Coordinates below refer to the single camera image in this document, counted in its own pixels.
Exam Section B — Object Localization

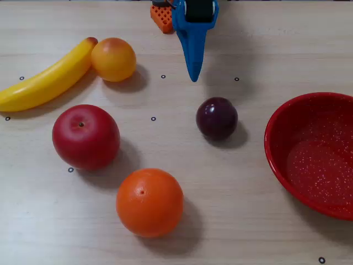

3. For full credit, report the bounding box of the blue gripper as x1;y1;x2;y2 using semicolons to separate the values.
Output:
172;0;220;83

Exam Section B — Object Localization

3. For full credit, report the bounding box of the yellow plastic banana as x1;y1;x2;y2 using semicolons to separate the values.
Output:
0;36;99;113

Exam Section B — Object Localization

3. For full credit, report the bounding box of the orange plastic orange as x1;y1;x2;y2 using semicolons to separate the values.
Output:
115;168;185;239

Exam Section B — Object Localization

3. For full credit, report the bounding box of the dark purple plum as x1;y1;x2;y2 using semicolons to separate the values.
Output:
195;97;239;141

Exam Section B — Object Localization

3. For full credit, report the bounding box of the yellow orange round fruit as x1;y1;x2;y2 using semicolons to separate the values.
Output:
90;37;137;83

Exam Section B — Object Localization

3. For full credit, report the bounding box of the red plastic apple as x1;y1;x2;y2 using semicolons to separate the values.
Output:
52;104;121;171

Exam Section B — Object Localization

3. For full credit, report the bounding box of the orange robot base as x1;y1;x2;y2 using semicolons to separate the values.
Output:
150;0;175;34

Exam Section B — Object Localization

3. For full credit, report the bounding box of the red speckled bowl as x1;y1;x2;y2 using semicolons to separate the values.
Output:
264;92;353;221

